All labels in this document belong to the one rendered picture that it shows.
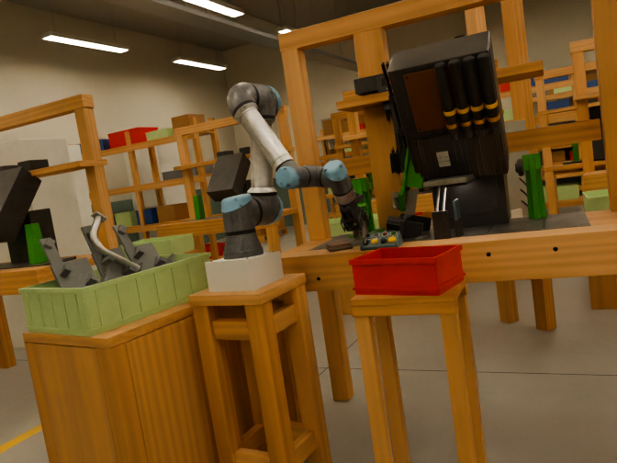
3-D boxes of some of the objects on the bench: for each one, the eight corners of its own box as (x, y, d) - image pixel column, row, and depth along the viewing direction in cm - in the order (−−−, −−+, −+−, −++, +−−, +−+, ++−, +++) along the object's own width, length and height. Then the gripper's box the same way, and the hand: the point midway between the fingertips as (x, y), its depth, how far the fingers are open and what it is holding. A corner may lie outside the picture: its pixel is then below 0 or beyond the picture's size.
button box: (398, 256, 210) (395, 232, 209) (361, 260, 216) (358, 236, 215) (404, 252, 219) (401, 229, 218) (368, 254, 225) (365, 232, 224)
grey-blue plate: (460, 236, 213) (456, 200, 212) (455, 237, 214) (451, 201, 213) (464, 232, 222) (460, 197, 221) (459, 233, 223) (454, 198, 221)
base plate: (591, 231, 195) (591, 225, 195) (308, 254, 240) (307, 250, 240) (584, 216, 233) (584, 210, 233) (341, 239, 278) (340, 234, 278)
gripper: (331, 209, 198) (349, 251, 211) (355, 207, 195) (372, 249, 207) (336, 194, 204) (353, 235, 217) (360, 191, 200) (375, 232, 213)
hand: (363, 234), depth 213 cm, fingers closed
